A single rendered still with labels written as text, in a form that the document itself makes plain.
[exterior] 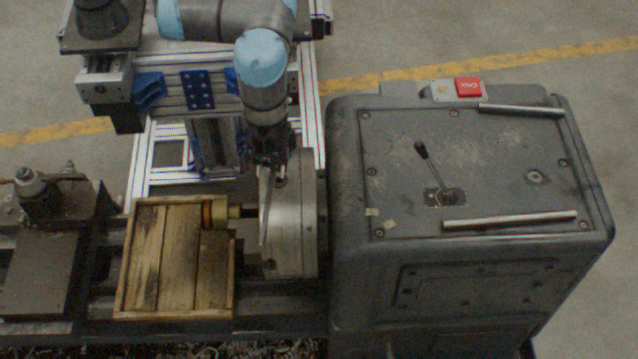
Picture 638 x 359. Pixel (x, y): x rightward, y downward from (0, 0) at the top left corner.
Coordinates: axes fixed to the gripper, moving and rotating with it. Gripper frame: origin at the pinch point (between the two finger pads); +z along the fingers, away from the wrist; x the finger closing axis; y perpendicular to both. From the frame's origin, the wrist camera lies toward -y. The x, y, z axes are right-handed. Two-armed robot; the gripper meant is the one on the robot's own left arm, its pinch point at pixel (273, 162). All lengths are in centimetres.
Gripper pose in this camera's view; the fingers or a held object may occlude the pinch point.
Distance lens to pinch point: 117.6
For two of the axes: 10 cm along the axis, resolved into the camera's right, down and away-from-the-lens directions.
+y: -0.7, 8.7, -5.0
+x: 10.0, 0.6, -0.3
